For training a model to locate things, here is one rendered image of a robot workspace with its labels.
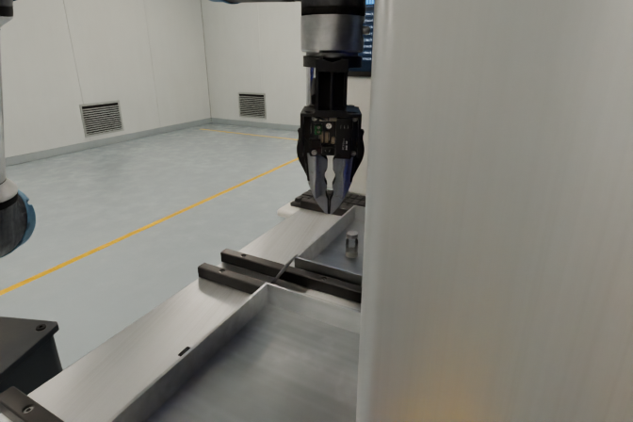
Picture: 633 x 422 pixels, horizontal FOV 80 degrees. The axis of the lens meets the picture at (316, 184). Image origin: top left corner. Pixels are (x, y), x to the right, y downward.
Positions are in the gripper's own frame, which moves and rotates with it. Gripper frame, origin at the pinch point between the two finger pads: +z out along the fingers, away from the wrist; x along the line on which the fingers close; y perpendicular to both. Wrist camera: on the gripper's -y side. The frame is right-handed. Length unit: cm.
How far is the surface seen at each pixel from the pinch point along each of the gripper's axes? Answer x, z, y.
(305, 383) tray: -2.1, 14.5, 18.1
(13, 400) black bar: -31.0, 12.9, 23.2
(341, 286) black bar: 2.1, 12.8, 1.7
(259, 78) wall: -129, 23, -630
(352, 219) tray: 5.1, 14.1, -26.0
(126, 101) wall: -311, 51, -519
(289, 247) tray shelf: -7.5, 15.0, -14.0
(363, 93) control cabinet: 9, -9, -65
